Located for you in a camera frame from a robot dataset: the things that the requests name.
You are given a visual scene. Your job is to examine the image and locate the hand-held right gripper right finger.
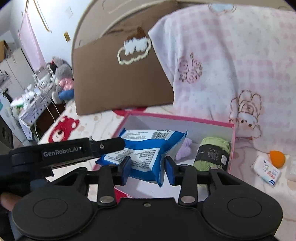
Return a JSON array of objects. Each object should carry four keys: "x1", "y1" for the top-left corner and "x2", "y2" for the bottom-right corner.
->
[{"x1": 164, "y1": 156, "x2": 243, "y2": 206}]

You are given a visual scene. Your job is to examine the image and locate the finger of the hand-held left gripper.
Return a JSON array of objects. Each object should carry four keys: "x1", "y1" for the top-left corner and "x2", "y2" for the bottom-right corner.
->
[{"x1": 91, "y1": 137, "x2": 127, "y2": 159}]

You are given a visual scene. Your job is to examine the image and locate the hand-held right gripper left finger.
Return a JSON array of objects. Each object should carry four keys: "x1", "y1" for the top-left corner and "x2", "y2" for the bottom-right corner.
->
[{"x1": 52, "y1": 156, "x2": 133, "y2": 207}]

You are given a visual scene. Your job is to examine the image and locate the blue plastic packet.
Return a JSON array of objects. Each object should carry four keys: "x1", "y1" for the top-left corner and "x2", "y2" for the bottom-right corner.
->
[{"x1": 95, "y1": 128, "x2": 188, "y2": 188}]

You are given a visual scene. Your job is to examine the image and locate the purple plush toy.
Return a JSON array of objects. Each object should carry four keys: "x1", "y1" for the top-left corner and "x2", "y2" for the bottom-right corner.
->
[{"x1": 175, "y1": 138, "x2": 193, "y2": 161}]

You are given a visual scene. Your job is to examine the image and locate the pink cardboard box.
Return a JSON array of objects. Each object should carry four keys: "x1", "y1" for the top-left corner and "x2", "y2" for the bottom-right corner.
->
[{"x1": 92, "y1": 111, "x2": 236, "y2": 200}]

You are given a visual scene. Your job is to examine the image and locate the green yarn ball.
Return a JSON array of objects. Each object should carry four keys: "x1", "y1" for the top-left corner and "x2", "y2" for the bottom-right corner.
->
[{"x1": 193, "y1": 137, "x2": 231, "y2": 173}]

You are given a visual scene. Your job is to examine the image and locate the white tissue pack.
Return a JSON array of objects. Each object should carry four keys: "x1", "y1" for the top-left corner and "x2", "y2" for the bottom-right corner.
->
[{"x1": 252, "y1": 155, "x2": 282, "y2": 187}]

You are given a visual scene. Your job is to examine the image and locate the person's left hand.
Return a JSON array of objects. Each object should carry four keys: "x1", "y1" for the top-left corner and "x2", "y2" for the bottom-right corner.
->
[{"x1": 0, "y1": 193, "x2": 23, "y2": 212}]

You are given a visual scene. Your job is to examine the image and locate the table with patterned cloth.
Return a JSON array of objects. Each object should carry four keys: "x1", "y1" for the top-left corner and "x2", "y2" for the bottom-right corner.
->
[{"x1": 10, "y1": 83, "x2": 57, "y2": 141}]

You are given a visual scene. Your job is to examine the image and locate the brown pillow with cloud embroidery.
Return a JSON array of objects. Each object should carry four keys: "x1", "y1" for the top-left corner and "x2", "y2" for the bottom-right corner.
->
[{"x1": 72, "y1": 25, "x2": 175, "y2": 115}]

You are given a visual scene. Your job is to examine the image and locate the white desk appliance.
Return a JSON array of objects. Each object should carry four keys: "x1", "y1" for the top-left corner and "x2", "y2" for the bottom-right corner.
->
[{"x1": 33, "y1": 67, "x2": 51, "y2": 84}]

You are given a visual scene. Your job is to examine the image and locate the grey plush toy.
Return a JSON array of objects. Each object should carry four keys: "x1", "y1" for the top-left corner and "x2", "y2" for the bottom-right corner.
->
[{"x1": 51, "y1": 57, "x2": 75, "y2": 105}]

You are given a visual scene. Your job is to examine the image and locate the black and white plush toy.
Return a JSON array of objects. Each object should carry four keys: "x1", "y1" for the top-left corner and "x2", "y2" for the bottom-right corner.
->
[{"x1": 47, "y1": 61, "x2": 57, "y2": 79}]

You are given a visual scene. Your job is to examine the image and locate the printed bed sheet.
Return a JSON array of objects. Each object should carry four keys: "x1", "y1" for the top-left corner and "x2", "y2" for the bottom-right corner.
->
[{"x1": 37, "y1": 102, "x2": 296, "y2": 241}]

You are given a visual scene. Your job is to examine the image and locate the white cabinet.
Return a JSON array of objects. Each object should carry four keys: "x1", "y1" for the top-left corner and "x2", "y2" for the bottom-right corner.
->
[{"x1": 0, "y1": 47, "x2": 35, "y2": 102}]

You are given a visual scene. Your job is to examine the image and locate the orange egg-shaped sponge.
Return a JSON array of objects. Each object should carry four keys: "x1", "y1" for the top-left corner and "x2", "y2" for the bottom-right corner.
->
[{"x1": 269, "y1": 151, "x2": 286, "y2": 169}]

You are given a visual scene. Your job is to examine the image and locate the brown cardboard box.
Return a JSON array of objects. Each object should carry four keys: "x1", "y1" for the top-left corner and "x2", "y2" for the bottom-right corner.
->
[{"x1": 0, "y1": 40, "x2": 10, "y2": 62}]

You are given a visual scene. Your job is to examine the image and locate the pink curtain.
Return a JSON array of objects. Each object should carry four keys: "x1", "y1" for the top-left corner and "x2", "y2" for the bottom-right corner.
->
[{"x1": 18, "y1": 10, "x2": 47, "y2": 67}]

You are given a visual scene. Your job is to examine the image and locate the pink checked blanket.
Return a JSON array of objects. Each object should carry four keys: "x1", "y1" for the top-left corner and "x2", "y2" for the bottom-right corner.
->
[{"x1": 148, "y1": 3, "x2": 296, "y2": 156}]

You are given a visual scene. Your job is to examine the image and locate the clear plastic packet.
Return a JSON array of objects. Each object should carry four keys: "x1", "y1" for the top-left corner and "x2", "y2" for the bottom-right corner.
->
[{"x1": 285, "y1": 156, "x2": 296, "y2": 181}]

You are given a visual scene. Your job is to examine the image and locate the beige bed headboard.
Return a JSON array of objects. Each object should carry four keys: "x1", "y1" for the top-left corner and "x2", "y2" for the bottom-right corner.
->
[{"x1": 72, "y1": 0, "x2": 296, "y2": 54}]

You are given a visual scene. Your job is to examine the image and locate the plain brown pillow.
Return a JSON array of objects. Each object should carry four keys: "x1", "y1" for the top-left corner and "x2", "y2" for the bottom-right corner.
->
[{"x1": 99, "y1": 0, "x2": 185, "y2": 40}]

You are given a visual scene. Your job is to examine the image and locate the white cable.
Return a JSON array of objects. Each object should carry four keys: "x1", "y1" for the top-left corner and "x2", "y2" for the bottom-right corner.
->
[{"x1": 34, "y1": 88, "x2": 61, "y2": 138}]

